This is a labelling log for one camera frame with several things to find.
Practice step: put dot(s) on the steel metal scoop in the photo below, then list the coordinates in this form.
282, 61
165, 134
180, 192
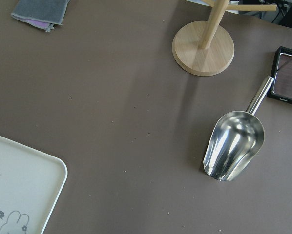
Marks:
236, 138

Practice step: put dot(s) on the cream rabbit print tray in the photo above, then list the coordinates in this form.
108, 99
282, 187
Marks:
30, 184

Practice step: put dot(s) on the wooden mug tree stand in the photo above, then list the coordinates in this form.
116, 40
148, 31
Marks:
204, 48

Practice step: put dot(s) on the grey folded cloth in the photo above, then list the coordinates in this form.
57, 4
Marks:
42, 14

